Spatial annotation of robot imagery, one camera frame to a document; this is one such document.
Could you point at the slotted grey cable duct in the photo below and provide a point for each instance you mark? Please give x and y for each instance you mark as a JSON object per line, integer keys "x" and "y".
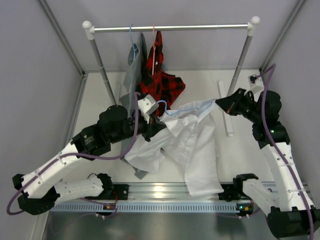
{"x": 156, "y": 207}

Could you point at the blue wire hanger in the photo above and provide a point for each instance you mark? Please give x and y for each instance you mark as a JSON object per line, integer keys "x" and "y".
{"x": 200, "y": 106}

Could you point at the white shirt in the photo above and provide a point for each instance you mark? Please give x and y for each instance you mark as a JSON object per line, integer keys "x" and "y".
{"x": 189, "y": 139}

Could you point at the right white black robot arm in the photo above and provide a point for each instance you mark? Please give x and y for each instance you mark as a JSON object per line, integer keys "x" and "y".
{"x": 290, "y": 212}

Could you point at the silver white clothes rack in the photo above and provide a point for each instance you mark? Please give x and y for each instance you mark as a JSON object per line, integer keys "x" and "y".
{"x": 91, "y": 30}

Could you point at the pink hanger with plaid shirt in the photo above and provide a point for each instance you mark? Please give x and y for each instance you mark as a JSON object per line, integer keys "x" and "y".
{"x": 153, "y": 67}

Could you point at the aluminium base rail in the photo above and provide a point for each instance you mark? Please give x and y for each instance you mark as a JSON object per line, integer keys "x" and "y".
{"x": 171, "y": 191}

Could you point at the grey shirt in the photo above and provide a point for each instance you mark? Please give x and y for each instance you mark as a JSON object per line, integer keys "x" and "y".
{"x": 135, "y": 73}

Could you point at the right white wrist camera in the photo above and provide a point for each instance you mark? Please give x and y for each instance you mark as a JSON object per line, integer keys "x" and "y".
{"x": 256, "y": 84}

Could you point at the blue hanger with grey shirt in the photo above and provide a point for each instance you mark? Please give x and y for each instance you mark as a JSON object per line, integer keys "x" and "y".
{"x": 133, "y": 45}

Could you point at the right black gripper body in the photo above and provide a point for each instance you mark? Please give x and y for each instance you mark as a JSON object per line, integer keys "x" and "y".
{"x": 243, "y": 106}

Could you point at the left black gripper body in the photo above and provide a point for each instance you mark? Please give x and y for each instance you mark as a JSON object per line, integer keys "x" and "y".
{"x": 146, "y": 129}

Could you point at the red black plaid shirt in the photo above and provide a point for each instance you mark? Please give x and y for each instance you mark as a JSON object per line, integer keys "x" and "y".
{"x": 161, "y": 85}

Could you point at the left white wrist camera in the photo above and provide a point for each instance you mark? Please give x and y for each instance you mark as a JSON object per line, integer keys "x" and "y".
{"x": 147, "y": 106}

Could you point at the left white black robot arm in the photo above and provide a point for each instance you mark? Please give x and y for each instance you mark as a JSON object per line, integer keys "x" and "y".
{"x": 42, "y": 189}

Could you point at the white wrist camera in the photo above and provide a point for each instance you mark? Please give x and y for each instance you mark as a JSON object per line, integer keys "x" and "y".
{"x": 147, "y": 106}
{"x": 256, "y": 84}

